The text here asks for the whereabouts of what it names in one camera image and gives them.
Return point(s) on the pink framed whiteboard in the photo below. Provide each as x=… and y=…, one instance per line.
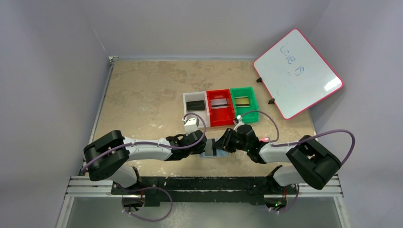
x=296, y=75

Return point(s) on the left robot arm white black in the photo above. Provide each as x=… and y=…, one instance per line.
x=106, y=157

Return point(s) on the green plastic bin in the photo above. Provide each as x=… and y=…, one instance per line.
x=244, y=91

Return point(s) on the gold credit card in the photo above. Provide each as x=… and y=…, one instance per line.
x=241, y=102

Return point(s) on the aluminium table frame rail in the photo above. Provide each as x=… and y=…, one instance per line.
x=81, y=186

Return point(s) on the black credit card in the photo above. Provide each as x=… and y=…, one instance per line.
x=198, y=105

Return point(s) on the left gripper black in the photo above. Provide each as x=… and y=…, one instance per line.
x=203, y=143

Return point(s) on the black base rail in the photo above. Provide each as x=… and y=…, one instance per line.
x=255, y=191

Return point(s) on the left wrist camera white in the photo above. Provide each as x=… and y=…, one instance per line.
x=191, y=125

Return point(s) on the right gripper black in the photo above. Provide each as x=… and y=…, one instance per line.
x=228, y=142

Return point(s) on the red plastic bin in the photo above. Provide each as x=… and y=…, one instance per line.
x=223, y=116

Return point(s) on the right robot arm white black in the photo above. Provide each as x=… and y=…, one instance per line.
x=307, y=160

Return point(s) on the silver credit card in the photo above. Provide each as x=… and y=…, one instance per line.
x=219, y=103

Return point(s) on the beige card holder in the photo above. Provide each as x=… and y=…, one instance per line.
x=210, y=152

